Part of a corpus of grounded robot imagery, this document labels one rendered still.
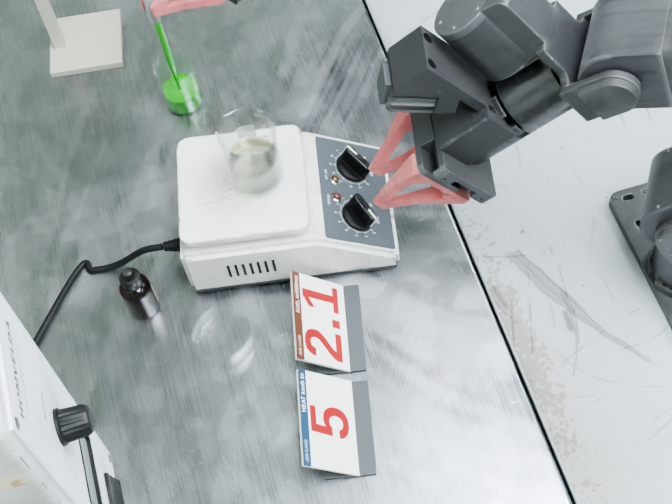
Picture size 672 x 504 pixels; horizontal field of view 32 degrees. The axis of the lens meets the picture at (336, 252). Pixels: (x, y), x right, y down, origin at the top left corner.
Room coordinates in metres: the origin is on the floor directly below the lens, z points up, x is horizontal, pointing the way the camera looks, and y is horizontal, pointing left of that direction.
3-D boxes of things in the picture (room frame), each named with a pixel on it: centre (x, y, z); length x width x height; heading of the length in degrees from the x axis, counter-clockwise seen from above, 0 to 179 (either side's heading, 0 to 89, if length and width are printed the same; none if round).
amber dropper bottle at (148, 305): (0.57, 0.19, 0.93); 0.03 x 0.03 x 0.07
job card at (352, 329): (0.51, 0.02, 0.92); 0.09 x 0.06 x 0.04; 176
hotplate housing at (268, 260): (0.63, 0.05, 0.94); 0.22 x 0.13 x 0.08; 87
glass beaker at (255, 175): (0.64, 0.06, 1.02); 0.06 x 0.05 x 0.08; 34
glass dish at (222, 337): (0.52, 0.12, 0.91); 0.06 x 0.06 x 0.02
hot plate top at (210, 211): (0.64, 0.08, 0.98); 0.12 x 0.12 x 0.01; 87
